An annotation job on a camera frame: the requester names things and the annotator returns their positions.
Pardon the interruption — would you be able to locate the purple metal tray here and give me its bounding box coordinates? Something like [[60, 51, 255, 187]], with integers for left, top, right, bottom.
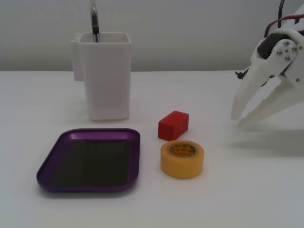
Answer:
[[36, 128, 141, 193]]

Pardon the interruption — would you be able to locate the yellow tape roll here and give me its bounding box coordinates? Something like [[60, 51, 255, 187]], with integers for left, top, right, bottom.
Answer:
[[160, 140, 205, 180]]

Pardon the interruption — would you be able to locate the red servo wire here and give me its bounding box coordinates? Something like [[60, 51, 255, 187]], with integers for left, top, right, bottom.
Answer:
[[264, 14, 304, 38]]

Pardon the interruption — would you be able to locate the black pen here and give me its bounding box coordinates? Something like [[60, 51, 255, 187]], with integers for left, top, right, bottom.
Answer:
[[91, 0, 100, 43]]

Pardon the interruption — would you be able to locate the red cube block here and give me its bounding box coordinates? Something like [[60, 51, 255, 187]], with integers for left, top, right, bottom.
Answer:
[[158, 110, 190, 140]]

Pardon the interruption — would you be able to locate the white plastic pen holder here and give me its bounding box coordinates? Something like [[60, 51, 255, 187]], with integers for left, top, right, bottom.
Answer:
[[70, 32, 132, 122]]

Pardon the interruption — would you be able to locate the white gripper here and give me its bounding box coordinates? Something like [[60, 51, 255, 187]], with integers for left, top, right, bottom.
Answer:
[[231, 29, 304, 129]]

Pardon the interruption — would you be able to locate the black servo wire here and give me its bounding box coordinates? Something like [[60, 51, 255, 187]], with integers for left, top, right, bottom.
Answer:
[[276, 0, 285, 29]]

